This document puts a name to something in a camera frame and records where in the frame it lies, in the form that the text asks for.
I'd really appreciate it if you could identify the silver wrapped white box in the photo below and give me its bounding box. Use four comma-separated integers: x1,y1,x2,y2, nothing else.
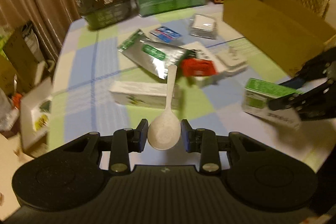
189,14,218,39

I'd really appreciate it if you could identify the silver green tea pouch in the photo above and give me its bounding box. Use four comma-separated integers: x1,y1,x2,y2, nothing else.
118,29,191,79

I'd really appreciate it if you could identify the brown cardboard box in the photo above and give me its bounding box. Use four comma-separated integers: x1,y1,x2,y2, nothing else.
223,0,335,76

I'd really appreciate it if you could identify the white box beside table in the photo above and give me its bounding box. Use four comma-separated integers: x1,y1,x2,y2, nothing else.
20,77,53,152

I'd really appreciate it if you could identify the blue white small box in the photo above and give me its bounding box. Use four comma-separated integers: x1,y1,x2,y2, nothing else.
149,26,182,43

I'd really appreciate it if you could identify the green white small box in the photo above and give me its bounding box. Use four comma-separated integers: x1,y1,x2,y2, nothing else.
242,78,302,129

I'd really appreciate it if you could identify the red small pouch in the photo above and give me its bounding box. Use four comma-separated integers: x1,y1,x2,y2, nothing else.
181,58,217,77

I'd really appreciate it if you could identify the white long medicine box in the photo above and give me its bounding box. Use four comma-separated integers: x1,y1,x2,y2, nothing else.
109,81,167,109

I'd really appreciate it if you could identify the dark green drink case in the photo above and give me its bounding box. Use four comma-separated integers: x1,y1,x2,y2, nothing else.
77,0,132,30

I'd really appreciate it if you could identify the white plastic spoon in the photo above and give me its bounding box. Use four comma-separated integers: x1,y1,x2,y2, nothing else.
147,65,181,151

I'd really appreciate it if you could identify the white power adapter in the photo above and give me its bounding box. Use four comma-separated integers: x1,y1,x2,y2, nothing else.
216,46,247,71

